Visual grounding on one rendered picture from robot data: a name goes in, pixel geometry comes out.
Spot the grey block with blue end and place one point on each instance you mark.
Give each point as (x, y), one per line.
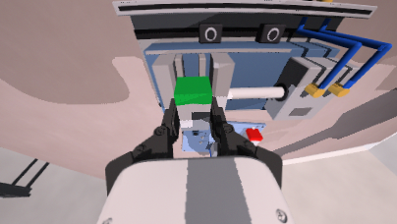
(213, 149)

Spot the white block with red end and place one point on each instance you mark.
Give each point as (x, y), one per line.
(253, 135)

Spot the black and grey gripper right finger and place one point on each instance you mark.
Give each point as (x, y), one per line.
(229, 141)

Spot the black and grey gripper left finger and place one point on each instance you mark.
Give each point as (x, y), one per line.
(158, 146)

